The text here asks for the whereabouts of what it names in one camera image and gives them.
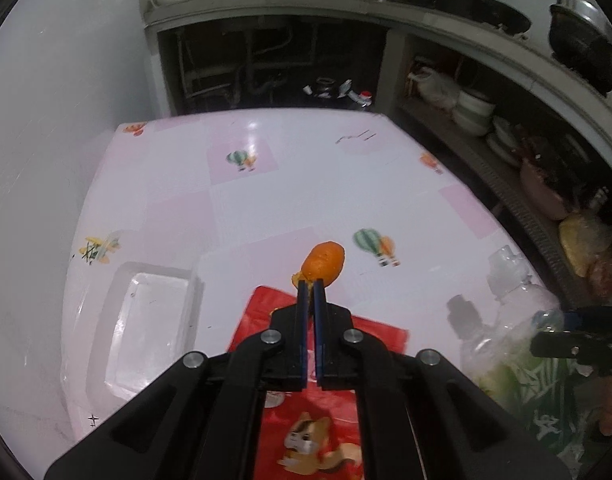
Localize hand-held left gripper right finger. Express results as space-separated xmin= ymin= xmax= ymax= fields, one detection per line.
xmin=313 ymin=280 xmax=572 ymax=480

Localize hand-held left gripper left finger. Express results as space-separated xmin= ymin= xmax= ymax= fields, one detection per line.
xmin=43 ymin=280 xmax=309 ymax=480

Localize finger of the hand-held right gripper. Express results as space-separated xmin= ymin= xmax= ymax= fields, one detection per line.
xmin=563 ymin=306 xmax=612 ymax=333
xmin=531 ymin=331 xmax=612 ymax=376

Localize green clear plastic cup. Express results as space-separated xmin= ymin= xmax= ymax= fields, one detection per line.
xmin=473 ymin=345 xmax=607 ymax=466

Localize person's right hand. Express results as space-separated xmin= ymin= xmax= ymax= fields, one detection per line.
xmin=600 ymin=375 xmax=612 ymax=436

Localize red squirrel snack bag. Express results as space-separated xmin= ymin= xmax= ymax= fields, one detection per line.
xmin=228 ymin=285 xmax=409 ymax=480

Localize plastic bags of food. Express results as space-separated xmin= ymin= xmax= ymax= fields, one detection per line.
xmin=587 ymin=252 xmax=612 ymax=301

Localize clear crumpled plastic bottle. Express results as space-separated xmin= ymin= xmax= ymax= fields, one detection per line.
xmin=446 ymin=245 xmax=562 ymax=361

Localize yellow plastic bag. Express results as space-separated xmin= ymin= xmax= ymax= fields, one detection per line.
xmin=558 ymin=212 xmax=607 ymax=278

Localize pink basin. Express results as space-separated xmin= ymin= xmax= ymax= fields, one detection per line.
xmin=518 ymin=157 xmax=569 ymax=221

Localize clear plastic tray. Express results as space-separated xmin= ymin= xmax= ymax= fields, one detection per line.
xmin=86 ymin=261 xmax=204 ymax=401

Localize stack of plates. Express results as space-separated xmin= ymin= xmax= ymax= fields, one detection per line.
xmin=487 ymin=116 xmax=524 ymax=166

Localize white green-banded bowl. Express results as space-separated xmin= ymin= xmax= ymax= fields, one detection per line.
xmin=456 ymin=87 xmax=497 ymax=118

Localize black cooking pot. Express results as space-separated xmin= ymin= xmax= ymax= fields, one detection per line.
xmin=548 ymin=5 xmax=612 ymax=93

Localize white plastic bag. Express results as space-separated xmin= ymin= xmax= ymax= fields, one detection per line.
xmin=408 ymin=66 xmax=459 ymax=110

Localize steel pot lid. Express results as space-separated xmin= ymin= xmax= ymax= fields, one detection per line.
xmin=550 ymin=0 xmax=612 ymax=46

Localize black wok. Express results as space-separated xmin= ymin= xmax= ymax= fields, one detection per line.
xmin=443 ymin=0 xmax=533 ymax=36

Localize grey concrete counter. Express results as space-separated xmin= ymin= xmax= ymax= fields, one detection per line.
xmin=143 ymin=0 xmax=612 ymax=181

